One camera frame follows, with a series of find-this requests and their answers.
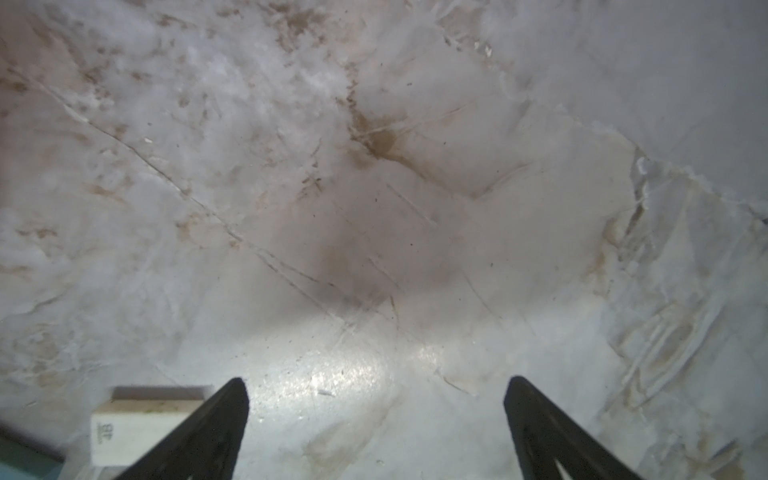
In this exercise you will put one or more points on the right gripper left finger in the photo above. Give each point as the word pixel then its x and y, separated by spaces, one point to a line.
pixel 204 446

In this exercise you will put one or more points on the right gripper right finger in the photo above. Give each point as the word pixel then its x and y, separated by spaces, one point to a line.
pixel 548 442

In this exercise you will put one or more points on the white eraser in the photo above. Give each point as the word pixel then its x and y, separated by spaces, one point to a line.
pixel 123 431

